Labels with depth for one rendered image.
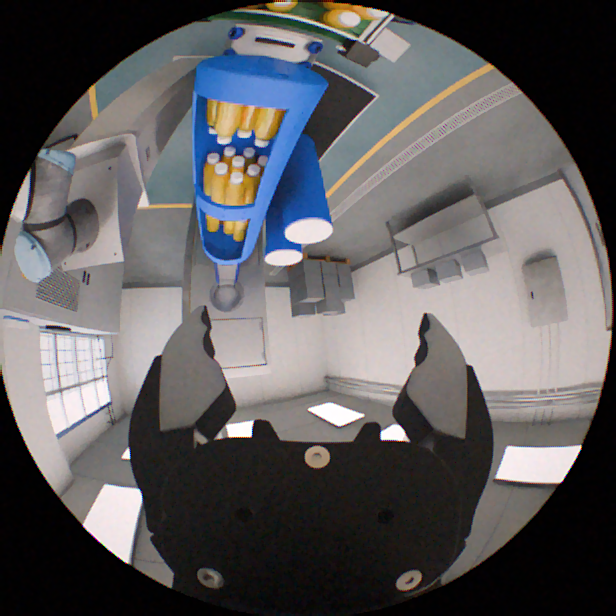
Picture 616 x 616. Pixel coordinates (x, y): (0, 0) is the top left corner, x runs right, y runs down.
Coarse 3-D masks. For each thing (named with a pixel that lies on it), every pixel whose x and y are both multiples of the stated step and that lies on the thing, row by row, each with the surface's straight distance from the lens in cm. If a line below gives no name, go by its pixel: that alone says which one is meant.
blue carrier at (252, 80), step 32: (224, 64) 49; (256, 64) 51; (288, 64) 60; (224, 96) 43; (256, 96) 41; (288, 96) 42; (320, 96) 51; (192, 128) 58; (288, 128) 48; (192, 160) 65; (256, 160) 82; (256, 224) 78; (224, 256) 105
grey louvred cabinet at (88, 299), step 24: (0, 264) 190; (120, 264) 334; (0, 288) 178; (24, 288) 179; (48, 288) 198; (72, 288) 225; (96, 288) 268; (120, 288) 334; (0, 312) 191; (24, 312) 181; (48, 312) 198; (72, 312) 226; (96, 312) 267
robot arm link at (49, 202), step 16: (48, 160) 47; (64, 160) 48; (32, 176) 46; (48, 176) 47; (64, 176) 49; (32, 192) 46; (48, 192) 47; (64, 192) 50; (16, 208) 47; (32, 208) 47; (48, 208) 49; (64, 208) 52
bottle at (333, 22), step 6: (324, 12) 70; (330, 12) 61; (336, 12) 59; (342, 12) 58; (354, 12) 61; (324, 18) 65; (330, 18) 60; (336, 18) 58; (324, 24) 70; (330, 24) 62; (336, 24) 59; (342, 24) 58
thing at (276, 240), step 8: (280, 184) 174; (280, 192) 167; (272, 200) 164; (280, 200) 161; (272, 208) 159; (280, 208) 156; (272, 216) 154; (280, 216) 152; (272, 224) 150; (280, 224) 148; (272, 232) 147; (280, 232) 144; (272, 240) 143; (280, 240) 141; (288, 240) 142; (272, 248) 141; (280, 248) 138; (288, 248) 139; (296, 248) 142; (264, 256) 150
